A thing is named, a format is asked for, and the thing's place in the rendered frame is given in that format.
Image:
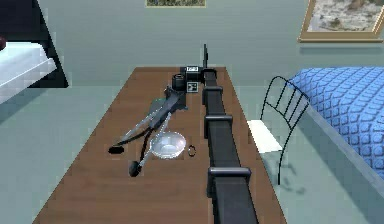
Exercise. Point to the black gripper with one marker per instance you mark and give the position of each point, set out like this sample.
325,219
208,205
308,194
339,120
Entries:
177,90

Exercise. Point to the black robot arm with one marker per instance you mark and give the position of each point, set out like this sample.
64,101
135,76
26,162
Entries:
221,140

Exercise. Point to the clear glass bowl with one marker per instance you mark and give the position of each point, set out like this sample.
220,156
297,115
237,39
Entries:
167,144

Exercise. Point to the brown wooden table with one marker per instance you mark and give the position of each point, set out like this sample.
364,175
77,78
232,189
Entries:
133,186

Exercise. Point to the small framed picture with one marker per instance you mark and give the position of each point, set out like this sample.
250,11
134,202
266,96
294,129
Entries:
175,3

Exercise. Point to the blue quilted bed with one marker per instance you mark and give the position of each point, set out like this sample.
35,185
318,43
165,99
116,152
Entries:
350,110

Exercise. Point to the wood framed picture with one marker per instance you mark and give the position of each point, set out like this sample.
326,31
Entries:
343,20

